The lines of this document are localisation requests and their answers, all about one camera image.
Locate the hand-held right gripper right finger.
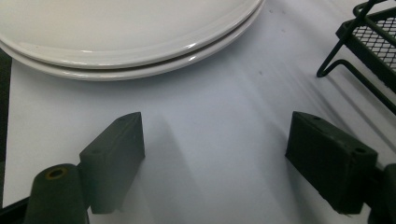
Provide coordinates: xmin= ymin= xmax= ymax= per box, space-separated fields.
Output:
xmin=285 ymin=111 xmax=378 ymax=215

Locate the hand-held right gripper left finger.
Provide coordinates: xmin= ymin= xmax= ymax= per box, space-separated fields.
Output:
xmin=78 ymin=111 xmax=146 ymax=215

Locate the black wire cutlery rack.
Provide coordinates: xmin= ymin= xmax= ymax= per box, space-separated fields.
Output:
xmin=316 ymin=0 xmax=396 ymax=116

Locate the white plate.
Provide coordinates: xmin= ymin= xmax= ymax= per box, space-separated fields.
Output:
xmin=0 ymin=0 xmax=263 ymax=70
xmin=0 ymin=0 xmax=267 ymax=82

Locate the white table cover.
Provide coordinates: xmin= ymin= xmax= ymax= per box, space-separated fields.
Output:
xmin=2 ymin=0 xmax=396 ymax=224

